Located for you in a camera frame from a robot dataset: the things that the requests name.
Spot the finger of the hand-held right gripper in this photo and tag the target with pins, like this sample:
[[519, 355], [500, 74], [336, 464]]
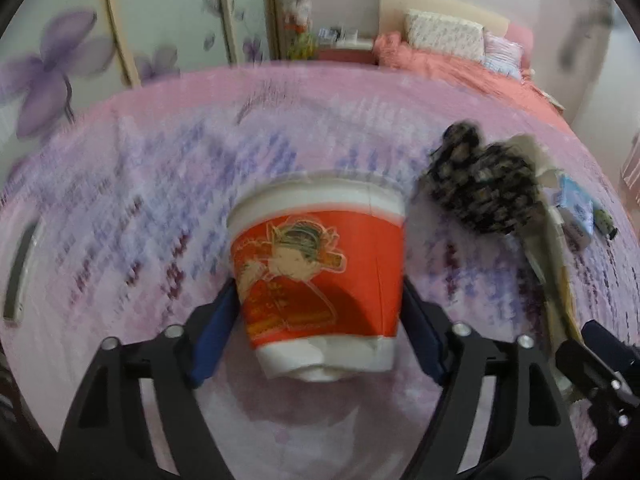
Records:
[[600, 355]]

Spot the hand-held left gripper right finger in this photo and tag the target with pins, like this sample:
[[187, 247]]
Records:
[[425, 332]]

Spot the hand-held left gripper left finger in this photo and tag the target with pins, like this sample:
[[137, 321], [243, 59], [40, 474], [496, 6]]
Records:
[[215, 340]]

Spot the red white noodle cup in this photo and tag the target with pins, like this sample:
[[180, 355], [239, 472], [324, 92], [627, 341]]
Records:
[[320, 280]]

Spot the pink floral tablecloth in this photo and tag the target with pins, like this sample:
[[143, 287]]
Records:
[[150, 210]]

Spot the black floral cloth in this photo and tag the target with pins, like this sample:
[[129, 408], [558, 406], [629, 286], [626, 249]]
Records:
[[485, 185]]

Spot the white smartphone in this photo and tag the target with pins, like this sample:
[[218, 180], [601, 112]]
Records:
[[20, 270]]

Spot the bed with salmon duvet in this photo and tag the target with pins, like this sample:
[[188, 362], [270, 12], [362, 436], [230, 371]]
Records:
[[450, 75]]

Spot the pink striped pillow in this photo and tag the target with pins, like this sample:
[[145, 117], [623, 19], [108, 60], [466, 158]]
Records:
[[502, 55]]

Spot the pink white nightstand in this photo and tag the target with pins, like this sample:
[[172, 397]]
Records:
[[345, 52]]

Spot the white floral pillow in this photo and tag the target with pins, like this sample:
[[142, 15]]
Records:
[[445, 35]]

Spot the green yellow plush toy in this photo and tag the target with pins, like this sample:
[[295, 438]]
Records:
[[302, 45]]

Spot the beige pink headboard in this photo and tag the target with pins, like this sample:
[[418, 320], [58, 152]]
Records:
[[450, 2]]

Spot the floral sliding door wardrobe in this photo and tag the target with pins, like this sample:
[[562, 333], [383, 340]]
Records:
[[160, 10]]

